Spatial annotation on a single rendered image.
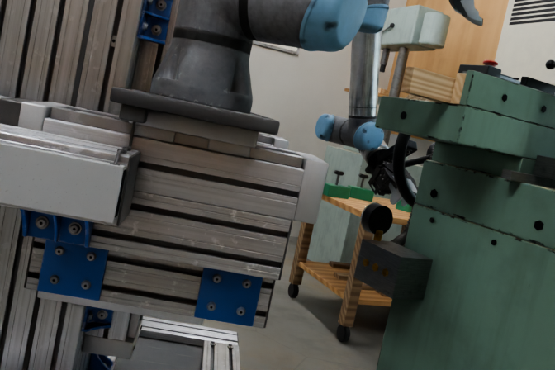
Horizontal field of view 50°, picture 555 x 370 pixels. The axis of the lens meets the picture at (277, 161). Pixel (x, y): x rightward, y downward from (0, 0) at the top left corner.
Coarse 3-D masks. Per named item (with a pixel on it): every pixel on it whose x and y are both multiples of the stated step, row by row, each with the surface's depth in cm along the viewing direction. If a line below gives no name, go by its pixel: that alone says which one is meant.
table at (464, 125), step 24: (384, 96) 110; (384, 120) 109; (408, 120) 103; (432, 120) 98; (456, 120) 94; (480, 120) 94; (504, 120) 97; (456, 144) 106; (480, 144) 95; (504, 144) 98; (528, 144) 101; (552, 144) 104
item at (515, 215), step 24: (432, 168) 116; (456, 168) 111; (432, 192) 114; (456, 192) 110; (480, 192) 105; (504, 192) 101; (528, 192) 97; (552, 192) 93; (456, 216) 110; (480, 216) 104; (504, 216) 100; (528, 216) 96; (552, 216) 92; (528, 240) 96; (552, 240) 92
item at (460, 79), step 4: (460, 76) 94; (464, 76) 94; (456, 80) 95; (460, 80) 94; (464, 80) 94; (456, 84) 95; (460, 84) 94; (456, 88) 95; (460, 88) 94; (456, 92) 95; (460, 92) 94; (452, 96) 95; (456, 96) 94; (460, 96) 94; (452, 100) 95; (456, 100) 94
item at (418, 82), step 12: (408, 72) 92; (420, 72) 92; (432, 72) 93; (408, 84) 91; (420, 84) 92; (432, 84) 93; (444, 84) 94; (420, 96) 93; (432, 96) 93; (444, 96) 95
